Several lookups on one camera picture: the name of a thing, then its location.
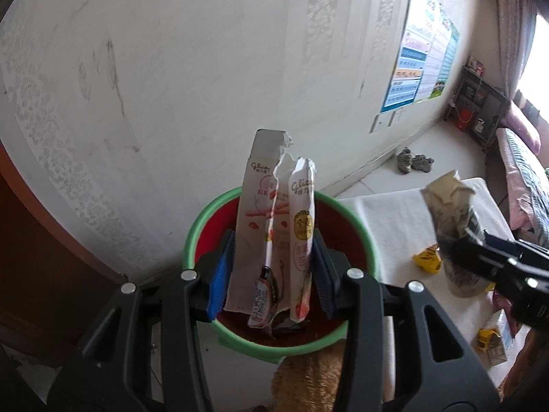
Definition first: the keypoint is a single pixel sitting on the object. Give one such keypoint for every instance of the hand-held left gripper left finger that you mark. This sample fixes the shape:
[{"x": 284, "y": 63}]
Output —
[{"x": 221, "y": 274}]

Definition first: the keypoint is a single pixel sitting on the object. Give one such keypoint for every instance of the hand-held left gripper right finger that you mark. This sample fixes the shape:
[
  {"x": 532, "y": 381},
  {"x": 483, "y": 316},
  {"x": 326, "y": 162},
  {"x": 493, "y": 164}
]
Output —
[{"x": 324, "y": 283}]

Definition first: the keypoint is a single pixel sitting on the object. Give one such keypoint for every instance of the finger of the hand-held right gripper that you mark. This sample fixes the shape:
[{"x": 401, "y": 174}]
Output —
[
  {"x": 476, "y": 259},
  {"x": 514, "y": 248}
]

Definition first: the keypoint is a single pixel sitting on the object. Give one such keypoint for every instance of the pink printed wrapper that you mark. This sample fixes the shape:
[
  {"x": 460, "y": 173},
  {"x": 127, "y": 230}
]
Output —
[{"x": 499, "y": 301}]

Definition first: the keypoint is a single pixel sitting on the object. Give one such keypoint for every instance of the white blue carton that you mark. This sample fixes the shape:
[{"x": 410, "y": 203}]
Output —
[{"x": 504, "y": 334}]

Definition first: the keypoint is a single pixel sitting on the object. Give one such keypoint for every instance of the small yellow face wrapper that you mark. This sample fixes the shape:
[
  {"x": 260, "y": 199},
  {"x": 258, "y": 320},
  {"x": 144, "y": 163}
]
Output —
[{"x": 429, "y": 259}]

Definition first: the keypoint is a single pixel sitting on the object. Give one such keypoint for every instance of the green rimmed red bin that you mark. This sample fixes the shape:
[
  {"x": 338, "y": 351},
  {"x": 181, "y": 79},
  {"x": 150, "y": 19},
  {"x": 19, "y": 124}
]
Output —
[{"x": 197, "y": 231}]

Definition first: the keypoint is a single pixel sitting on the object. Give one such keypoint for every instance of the cream printed snack wrapper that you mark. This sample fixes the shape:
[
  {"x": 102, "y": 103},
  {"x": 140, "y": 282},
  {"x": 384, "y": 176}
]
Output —
[{"x": 448, "y": 210}]

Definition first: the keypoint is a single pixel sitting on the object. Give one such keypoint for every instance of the white pink snack box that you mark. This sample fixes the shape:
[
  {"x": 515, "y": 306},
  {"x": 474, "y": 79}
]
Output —
[{"x": 257, "y": 206}]

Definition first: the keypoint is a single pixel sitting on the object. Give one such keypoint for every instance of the bed with patchwork quilt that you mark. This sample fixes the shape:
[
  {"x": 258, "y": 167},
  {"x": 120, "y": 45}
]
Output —
[{"x": 529, "y": 176}]

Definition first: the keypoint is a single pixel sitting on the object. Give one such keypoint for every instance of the white table cloth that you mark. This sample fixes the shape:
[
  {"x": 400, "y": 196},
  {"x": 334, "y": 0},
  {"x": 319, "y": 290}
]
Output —
[{"x": 394, "y": 223}]

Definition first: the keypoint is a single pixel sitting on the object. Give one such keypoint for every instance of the brown plush toy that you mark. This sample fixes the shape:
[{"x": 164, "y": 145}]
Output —
[{"x": 306, "y": 380}]

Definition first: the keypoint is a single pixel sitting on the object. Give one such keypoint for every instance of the grey shoe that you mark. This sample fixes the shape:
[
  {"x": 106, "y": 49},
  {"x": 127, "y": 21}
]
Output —
[
  {"x": 405, "y": 161},
  {"x": 423, "y": 163}
]

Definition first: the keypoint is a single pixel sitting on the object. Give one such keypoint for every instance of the pink pillow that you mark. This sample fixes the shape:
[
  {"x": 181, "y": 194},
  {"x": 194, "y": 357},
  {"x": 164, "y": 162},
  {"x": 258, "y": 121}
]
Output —
[{"x": 521, "y": 124}]

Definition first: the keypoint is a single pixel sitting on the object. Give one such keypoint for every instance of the red bucket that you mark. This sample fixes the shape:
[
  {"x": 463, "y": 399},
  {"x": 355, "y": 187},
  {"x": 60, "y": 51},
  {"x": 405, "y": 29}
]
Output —
[{"x": 464, "y": 119}]

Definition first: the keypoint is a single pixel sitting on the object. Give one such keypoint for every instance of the dark metal shelf rack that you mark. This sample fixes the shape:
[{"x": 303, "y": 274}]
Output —
[{"x": 484, "y": 103}]

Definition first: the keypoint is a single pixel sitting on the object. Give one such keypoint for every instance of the small items on rack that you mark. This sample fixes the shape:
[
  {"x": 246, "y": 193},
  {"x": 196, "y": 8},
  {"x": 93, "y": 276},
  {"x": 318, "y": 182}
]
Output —
[{"x": 476, "y": 66}]

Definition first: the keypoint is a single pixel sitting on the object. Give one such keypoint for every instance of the bright window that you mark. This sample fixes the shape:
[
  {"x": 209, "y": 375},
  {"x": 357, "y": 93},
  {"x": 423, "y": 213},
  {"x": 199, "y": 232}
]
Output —
[{"x": 538, "y": 60}]

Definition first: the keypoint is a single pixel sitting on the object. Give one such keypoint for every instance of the patterned curtain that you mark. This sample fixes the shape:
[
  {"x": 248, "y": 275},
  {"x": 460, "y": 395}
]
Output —
[{"x": 512, "y": 30}]

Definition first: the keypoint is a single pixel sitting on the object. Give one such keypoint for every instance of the white wall socket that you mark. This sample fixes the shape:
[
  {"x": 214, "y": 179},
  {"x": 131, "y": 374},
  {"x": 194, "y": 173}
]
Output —
[
  {"x": 379, "y": 122},
  {"x": 395, "y": 116}
]

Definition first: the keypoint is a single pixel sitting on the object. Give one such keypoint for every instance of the green chart wall poster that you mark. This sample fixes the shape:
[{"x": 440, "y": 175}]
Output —
[{"x": 448, "y": 64}]

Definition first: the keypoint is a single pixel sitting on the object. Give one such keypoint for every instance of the blue letter wall poster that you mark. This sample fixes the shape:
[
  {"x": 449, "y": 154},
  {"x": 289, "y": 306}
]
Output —
[{"x": 407, "y": 64}]

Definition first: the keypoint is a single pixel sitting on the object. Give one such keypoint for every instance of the white chart wall poster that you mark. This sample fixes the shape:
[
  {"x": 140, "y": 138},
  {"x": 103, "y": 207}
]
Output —
[{"x": 437, "y": 51}]

